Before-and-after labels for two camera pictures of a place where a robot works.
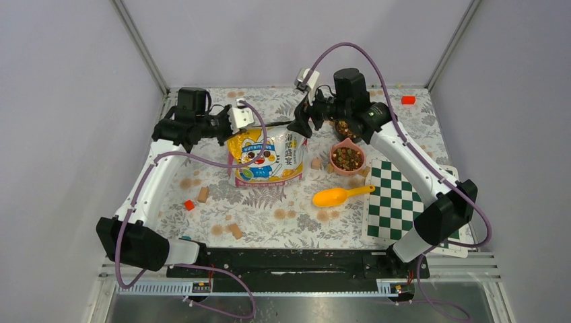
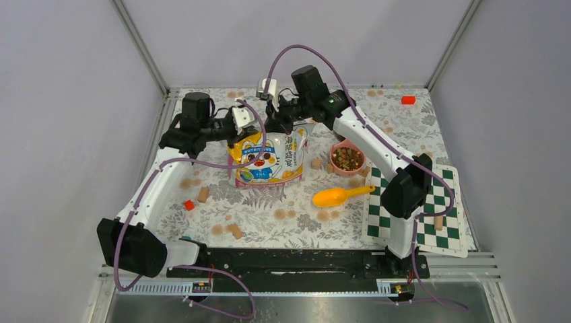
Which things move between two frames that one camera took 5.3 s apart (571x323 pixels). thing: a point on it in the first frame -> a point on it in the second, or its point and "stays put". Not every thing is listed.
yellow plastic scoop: (331, 197) stays put
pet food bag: (283, 164) stays put
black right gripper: (301, 114) -> (275, 122)
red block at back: (408, 99) stays put
